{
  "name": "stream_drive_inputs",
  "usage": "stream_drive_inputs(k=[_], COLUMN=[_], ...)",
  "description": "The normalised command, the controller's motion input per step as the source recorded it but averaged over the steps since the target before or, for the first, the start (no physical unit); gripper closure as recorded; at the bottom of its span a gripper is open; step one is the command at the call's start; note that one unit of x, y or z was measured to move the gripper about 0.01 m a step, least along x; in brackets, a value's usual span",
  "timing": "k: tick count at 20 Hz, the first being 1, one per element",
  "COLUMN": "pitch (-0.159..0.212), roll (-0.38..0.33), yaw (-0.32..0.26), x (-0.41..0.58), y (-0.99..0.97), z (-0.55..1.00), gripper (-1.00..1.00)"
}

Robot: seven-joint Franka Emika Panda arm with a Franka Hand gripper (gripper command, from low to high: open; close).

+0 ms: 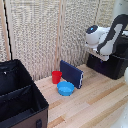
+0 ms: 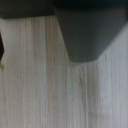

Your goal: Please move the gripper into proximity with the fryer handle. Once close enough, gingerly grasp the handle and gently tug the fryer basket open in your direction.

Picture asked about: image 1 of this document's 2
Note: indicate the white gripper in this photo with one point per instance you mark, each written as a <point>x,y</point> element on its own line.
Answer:
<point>97,53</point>

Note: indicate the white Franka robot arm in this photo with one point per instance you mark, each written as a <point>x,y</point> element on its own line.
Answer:
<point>108,35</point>

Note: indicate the navy blue rectangular box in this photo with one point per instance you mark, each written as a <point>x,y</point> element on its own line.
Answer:
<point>71,74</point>

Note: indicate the red plastic cup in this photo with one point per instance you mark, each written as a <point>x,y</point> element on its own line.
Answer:
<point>56,77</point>

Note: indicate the blue plastic bowl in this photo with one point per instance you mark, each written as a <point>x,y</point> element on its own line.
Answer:
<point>65,88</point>

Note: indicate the black fabric storage box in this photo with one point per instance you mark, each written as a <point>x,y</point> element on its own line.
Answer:
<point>20,96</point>

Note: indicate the wooden screen post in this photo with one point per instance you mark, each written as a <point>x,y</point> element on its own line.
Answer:
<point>4,30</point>
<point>59,33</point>

